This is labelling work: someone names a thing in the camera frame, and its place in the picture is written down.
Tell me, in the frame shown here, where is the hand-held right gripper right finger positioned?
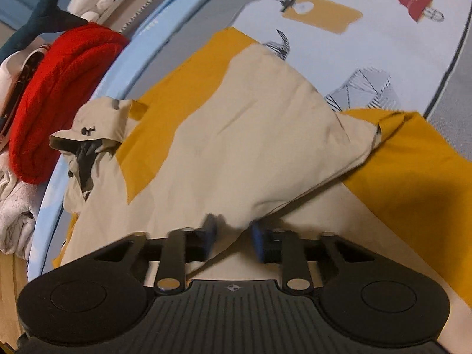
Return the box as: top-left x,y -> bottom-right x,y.
251,220 -> 392,296

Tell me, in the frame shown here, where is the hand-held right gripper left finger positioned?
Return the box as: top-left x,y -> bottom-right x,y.
79,214 -> 219,296

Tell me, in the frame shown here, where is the beige and yellow jacket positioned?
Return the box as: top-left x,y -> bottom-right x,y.
50,27 -> 472,301

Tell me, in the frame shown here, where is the white fluffy cloth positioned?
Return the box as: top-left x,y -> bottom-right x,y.
0,153 -> 38,256

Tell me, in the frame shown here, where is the red fleece blanket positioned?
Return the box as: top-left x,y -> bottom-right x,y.
8,22 -> 130,186

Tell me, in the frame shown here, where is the grey mattress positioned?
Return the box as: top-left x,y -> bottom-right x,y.
99,0 -> 251,35

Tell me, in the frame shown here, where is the white and pink garment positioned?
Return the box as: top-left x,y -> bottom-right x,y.
0,42 -> 53,150

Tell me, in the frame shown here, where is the white plush toy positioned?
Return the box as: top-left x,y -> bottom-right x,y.
68,0 -> 116,23

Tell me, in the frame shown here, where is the dark teal shark plush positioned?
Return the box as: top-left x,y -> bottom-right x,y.
0,0 -> 89,61

